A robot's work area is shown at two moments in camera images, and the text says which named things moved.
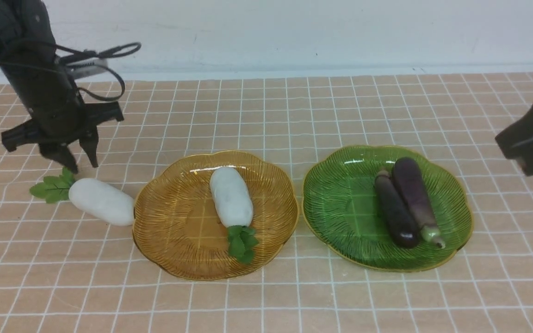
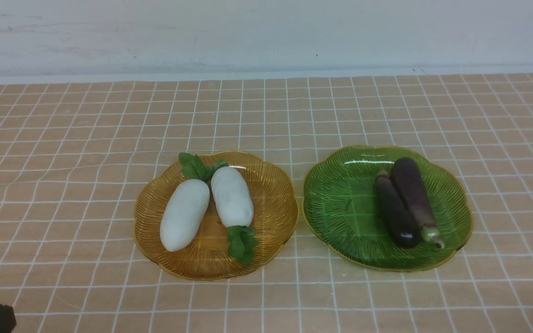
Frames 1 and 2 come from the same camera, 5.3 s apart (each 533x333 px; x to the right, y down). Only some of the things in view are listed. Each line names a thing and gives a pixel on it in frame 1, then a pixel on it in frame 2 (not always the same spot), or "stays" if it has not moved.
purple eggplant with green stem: (409, 175) stays
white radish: (98, 199) to (189, 204)
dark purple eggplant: (399, 223) stays
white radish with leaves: (232, 202) stays
